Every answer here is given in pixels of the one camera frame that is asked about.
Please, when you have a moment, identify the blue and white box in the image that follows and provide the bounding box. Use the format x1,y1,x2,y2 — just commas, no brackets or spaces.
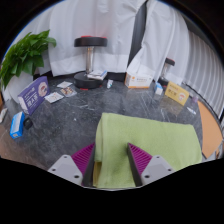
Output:
9,111,26,140

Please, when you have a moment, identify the yellow printed box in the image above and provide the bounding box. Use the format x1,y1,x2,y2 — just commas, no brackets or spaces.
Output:
164,81,190,107

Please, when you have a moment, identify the small white packet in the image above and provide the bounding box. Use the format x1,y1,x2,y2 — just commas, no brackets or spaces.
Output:
0,107,8,124

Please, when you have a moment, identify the purple printed box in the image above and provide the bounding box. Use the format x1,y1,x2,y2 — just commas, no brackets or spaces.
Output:
17,75,51,116

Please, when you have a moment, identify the white and orange box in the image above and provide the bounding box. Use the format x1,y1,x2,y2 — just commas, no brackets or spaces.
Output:
124,72,154,90

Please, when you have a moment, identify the printed picture card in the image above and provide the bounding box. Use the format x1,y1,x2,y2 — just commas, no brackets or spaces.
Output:
59,86,78,98

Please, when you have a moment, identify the white plant pot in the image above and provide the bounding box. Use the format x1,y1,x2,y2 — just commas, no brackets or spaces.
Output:
3,71,34,104

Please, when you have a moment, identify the white pleated curtain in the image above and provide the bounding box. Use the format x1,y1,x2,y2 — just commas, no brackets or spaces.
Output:
184,29,224,118

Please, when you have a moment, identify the green leafy plant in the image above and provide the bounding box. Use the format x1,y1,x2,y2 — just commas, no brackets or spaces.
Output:
0,29,57,89

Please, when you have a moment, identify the small black object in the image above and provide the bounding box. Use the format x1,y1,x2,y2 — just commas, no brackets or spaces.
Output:
23,117,34,130

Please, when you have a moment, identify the white and blue book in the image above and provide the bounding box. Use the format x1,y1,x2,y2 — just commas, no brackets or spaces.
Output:
87,69,108,81

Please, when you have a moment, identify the orange mat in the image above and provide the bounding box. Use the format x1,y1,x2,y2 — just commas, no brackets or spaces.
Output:
197,99,224,159

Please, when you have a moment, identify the white card packet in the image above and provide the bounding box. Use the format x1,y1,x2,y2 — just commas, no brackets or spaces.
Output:
56,80,73,89
44,91,65,104

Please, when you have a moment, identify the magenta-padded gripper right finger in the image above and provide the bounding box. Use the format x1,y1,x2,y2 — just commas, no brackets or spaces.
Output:
126,142,176,188

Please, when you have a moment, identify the black round stool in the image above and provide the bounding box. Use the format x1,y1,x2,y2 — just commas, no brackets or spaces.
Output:
157,57,176,88
73,35,109,90

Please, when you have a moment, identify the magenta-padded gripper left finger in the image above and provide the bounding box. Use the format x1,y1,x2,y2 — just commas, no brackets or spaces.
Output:
47,142,96,188

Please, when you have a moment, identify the green towel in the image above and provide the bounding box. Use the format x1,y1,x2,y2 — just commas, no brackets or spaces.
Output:
92,112,203,189

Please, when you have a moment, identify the small blue white box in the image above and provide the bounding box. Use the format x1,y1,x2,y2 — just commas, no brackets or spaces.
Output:
154,82,164,96

